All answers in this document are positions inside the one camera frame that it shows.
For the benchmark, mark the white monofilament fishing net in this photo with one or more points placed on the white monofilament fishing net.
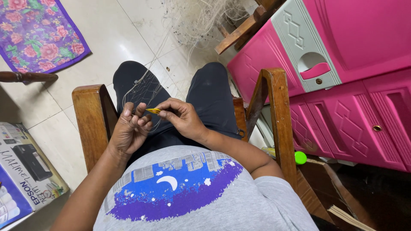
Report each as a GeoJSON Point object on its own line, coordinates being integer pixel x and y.
{"type": "Point", "coordinates": [199, 19]}

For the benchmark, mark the white plastic frame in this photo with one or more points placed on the white plastic frame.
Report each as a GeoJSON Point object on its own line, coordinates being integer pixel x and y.
{"type": "Point", "coordinates": [263, 128]}

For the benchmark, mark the dark turned wooden leg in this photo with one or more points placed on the dark turned wooden leg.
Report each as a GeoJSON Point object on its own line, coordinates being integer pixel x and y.
{"type": "Point", "coordinates": [29, 77]}

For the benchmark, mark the person's black trousers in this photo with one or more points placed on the person's black trousers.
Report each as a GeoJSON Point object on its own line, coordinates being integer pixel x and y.
{"type": "Point", "coordinates": [208, 96]}

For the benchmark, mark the brown wooden stool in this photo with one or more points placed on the brown wooden stool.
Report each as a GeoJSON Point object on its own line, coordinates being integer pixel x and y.
{"type": "Point", "coordinates": [239, 32]}

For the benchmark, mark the purple floral cloth mat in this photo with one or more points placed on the purple floral cloth mat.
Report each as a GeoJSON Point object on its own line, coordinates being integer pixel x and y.
{"type": "Point", "coordinates": [38, 32]}

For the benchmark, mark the brown cardboard sheet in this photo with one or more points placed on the brown cardboard sheet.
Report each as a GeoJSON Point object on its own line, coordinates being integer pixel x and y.
{"type": "Point", "coordinates": [321, 186]}

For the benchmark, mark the yellow plastic netting needle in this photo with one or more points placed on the yellow plastic netting needle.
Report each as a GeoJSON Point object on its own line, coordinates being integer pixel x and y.
{"type": "Point", "coordinates": [153, 111]}

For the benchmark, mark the printer cardboard box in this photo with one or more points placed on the printer cardboard box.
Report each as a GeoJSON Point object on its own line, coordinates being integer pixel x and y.
{"type": "Point", "coordinates": [29, 173]}

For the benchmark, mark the brown wooden armchair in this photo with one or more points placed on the brown wooden armchair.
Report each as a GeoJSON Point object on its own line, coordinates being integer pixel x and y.
{"type": "Point", "coordinates": [93, 112]}

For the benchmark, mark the person's left hand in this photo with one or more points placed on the person's left hand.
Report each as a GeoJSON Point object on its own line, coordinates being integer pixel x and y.
{"type": "Point", "coordinates": [127, 136]}

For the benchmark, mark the pink plastic drawer cabinet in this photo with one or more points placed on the pink plastic drawer cabinet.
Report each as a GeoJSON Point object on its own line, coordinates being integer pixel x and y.
{"type": "Point", "coordinates": [353, 38]}

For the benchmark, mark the person's grey printed t-shirt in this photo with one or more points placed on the person's grey printed t-shirt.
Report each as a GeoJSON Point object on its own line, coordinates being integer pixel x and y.
{"type": "Point", "coordinates": [205, 205]}

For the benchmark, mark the person's right hand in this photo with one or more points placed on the person's right hand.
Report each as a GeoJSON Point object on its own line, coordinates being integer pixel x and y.
{"type": "Point", "coordinates": [186, 120]}

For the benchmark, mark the yellow bottle with green cap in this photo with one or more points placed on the yellow bottle with green cap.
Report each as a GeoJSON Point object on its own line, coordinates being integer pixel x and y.
{"type": "Point", "coordinates": [300, 157]}

